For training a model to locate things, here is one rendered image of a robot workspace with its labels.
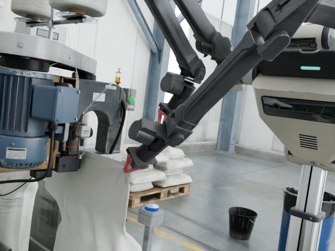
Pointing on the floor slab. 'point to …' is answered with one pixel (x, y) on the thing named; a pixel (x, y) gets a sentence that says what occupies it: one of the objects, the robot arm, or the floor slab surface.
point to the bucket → (241, 222)
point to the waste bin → (290, 196)
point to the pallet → (135, 197)
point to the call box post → (147, 238)
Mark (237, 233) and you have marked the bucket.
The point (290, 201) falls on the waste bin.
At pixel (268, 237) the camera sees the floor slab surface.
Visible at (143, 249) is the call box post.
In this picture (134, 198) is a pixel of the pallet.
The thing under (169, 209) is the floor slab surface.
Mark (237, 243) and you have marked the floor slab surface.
